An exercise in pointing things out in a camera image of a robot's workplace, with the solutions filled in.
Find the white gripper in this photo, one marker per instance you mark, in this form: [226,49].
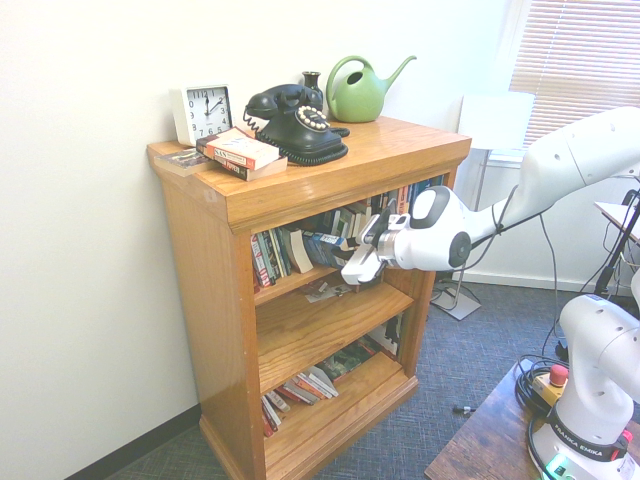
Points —
[365,265]

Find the blue Darwin's Radio paperback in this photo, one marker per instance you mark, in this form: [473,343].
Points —
[322,247]

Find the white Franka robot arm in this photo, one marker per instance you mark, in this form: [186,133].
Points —
[500,225]

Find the green and white book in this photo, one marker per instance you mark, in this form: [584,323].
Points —
[341,222]

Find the leaning book with beige pages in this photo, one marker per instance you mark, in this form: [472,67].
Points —
[301,252]

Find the loose papers on shelf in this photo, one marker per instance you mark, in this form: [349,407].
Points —
[325,292]

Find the black spine book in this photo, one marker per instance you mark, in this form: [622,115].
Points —
[378,206]

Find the salmon orange spine book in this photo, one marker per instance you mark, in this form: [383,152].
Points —
[397,202]

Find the red and white spine book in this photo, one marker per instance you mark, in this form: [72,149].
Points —
[260,262]

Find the black and white picture book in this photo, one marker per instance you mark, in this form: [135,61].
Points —
[390,337]

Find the green cover book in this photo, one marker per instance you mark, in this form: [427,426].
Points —
[350,361]

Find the orange book stack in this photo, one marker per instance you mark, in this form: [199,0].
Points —
[265,171]

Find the white book with red marks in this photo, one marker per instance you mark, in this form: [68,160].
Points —
[322,381]

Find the blue spine books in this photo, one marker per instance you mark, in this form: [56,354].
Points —
[425,186]

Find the black vintage rotary telephone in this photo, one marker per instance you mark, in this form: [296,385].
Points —
[300,132]

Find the orange and white paperback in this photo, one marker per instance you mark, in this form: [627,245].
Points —
[240,149]

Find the wooden bookshelf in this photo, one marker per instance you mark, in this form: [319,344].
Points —
[200,260]

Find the green plastic watering can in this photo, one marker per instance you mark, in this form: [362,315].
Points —
[357,97]

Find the small black vase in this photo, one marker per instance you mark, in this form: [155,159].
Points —
[311,82]

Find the dark brown paperback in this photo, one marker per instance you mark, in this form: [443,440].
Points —
[180,161]

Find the white floor lamp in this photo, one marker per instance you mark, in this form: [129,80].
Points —
[495,120]

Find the white square clock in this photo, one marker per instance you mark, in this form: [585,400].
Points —
[200,112]

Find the rustic brown wooden table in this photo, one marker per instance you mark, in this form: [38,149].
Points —
[480,440]

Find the red emergency stop button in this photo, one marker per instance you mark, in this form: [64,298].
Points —
[557,380]

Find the black tripod stand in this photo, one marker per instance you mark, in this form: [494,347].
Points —
[607,272]

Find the light wooden board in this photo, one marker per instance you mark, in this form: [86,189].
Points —
[617,214]

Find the window blinds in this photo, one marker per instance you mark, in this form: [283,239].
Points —
[575,50]

